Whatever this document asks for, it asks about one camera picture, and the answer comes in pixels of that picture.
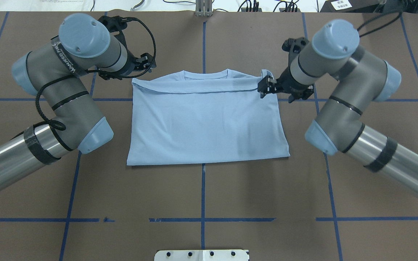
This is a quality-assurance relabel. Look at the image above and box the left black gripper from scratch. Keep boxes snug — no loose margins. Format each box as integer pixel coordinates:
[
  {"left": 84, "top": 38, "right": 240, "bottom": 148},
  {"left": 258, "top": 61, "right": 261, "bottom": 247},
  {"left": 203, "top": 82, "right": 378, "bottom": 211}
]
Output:
[{"left": 127, "top": 53, "right": 156, "bottom": 75}]

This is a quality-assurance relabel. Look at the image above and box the light blue t-shirt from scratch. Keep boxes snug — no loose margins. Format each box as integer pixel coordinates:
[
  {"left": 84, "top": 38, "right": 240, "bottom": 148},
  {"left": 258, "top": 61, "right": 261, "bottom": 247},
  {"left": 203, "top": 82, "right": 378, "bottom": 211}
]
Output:
[{"left": 126, "top": 69, "right": 290, "bottom": 166}]

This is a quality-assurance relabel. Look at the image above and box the black power strip with plugs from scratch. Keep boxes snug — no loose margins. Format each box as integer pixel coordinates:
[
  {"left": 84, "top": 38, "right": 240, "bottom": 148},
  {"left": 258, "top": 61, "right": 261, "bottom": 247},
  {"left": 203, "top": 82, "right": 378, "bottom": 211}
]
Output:
[{"left": 237, "top": 0, "right": 262, "bottom": 13}]

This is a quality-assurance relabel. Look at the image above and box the brown paper table cover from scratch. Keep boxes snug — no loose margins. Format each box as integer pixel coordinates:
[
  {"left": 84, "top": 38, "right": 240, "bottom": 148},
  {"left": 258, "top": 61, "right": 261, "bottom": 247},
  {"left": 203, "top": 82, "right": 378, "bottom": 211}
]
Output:
[{"left": 0, "top": 10, "right": 418, "bottom": 261}]

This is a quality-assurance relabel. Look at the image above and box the black box with white label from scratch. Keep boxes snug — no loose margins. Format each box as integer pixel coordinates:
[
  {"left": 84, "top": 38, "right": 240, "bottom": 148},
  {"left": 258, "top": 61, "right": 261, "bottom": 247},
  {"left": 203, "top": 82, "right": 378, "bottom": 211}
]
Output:
[{"left": 319, "top": 0, "right": 381, "bottom": 13}]

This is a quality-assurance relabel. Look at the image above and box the white mounting plate with bolts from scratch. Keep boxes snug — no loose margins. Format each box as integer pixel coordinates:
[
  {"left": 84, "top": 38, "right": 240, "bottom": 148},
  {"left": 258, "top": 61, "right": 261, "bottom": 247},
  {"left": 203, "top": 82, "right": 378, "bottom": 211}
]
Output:
[{"left": 154, "top": 249, "right": 250, "bottom": 261}]

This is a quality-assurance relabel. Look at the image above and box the grey aluminium post bracket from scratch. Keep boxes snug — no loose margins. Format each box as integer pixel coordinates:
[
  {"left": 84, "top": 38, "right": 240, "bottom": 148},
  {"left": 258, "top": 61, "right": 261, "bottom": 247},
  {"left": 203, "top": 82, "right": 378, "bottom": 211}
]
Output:
[{"left": 194, "top": 0, "right": 213, "bottom": 17}]

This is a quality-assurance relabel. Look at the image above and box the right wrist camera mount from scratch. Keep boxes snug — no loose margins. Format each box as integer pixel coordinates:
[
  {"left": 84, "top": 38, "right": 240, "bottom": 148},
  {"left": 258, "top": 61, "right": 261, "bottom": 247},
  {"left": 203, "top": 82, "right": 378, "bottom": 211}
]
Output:
[{"left": 282, "top": 37, "right": 309, "bottom": 54}]

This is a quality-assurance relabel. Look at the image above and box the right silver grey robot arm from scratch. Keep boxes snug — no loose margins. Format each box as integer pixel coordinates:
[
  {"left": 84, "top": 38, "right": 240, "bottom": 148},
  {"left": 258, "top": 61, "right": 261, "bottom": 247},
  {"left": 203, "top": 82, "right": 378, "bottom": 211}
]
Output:
[{"left": 257, "top": 19, "right": 418, "bottom": 195}]

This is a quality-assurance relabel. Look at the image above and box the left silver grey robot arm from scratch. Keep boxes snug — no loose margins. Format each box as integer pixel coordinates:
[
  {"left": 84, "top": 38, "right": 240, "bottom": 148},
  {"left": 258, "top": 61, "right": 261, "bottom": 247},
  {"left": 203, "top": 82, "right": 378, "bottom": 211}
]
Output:
[{"left": 0, "top": 13, "right": 156, "bottom": 191}]

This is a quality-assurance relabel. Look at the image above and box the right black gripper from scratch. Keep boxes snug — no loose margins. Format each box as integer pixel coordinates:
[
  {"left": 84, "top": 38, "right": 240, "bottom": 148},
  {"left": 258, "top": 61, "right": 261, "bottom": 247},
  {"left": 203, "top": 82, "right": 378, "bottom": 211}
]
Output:
[{"left": 257, "top": 68, "right": 315, "bottom": 103}]

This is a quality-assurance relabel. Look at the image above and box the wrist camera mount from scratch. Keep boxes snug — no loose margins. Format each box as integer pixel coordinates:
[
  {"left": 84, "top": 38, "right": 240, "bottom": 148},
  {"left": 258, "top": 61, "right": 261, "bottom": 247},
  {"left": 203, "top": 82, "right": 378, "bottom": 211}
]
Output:
[
  {"left": 98, "top": 16, "right": 136, "bottom": 33},
  {"left": 282, "top": 37, "right": 309, "bottom": 54}
]

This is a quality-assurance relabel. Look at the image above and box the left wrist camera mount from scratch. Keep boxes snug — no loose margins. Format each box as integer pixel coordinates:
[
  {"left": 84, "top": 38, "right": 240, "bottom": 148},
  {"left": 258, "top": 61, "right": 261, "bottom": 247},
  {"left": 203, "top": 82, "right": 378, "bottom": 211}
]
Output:
[{"left": 98, "top": 16, "right": 136, "bottom": 33}]

